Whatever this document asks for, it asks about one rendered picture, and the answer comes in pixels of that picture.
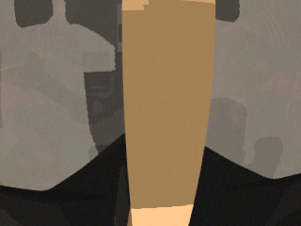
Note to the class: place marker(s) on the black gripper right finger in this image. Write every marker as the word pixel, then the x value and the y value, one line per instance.
pixel 230 195

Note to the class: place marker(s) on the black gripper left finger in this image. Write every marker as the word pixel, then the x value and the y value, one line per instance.
pixel 96 195

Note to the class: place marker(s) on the long wooden rail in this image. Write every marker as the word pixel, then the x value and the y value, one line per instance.
pixel 168 62

